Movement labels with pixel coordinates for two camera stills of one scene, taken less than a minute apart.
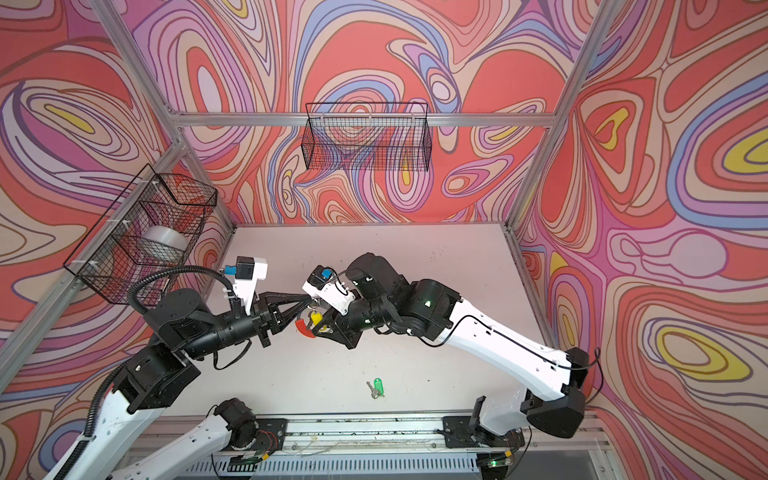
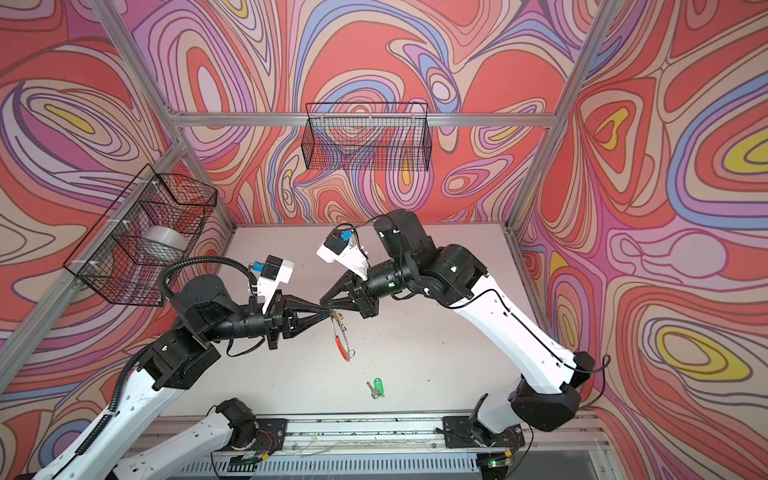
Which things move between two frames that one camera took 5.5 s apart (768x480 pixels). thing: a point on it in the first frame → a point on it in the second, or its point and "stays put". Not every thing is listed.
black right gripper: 345,335 → 364,301
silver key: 374,392 stays put
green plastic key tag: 378,385 stays put
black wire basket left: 154,226 stays put
